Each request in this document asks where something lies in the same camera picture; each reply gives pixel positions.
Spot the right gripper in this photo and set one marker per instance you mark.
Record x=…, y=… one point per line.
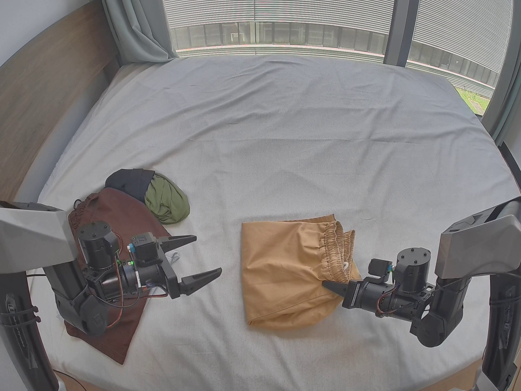
x=362, y=295

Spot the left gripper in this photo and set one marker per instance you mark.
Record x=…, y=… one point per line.
x=150, y=277

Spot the tan shorts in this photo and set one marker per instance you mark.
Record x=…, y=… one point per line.
x=285, y=267

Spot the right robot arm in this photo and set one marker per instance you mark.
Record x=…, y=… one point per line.
x=468, y=242

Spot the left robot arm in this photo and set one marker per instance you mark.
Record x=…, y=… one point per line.
x=32, y=238

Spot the bed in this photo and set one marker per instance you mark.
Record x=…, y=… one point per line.
x=305, y=137

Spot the green garment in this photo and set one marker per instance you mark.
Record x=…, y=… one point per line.
x=169, y=202

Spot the brown shorts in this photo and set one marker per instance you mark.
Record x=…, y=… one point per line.
x=126, y=214

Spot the black garment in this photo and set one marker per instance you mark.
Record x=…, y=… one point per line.
x=126, y=181

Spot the grey-green curtain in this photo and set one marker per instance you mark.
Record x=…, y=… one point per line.
x=130, y=22
x=513, y=75

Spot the window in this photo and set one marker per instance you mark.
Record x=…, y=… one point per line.
x=285, y=10

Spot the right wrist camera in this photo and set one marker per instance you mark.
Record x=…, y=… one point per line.
x=378, y=267

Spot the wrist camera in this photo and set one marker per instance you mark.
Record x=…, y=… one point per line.
x=378, y=267
x=144, y=247

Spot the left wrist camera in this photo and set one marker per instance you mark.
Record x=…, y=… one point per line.
x=144, y=247

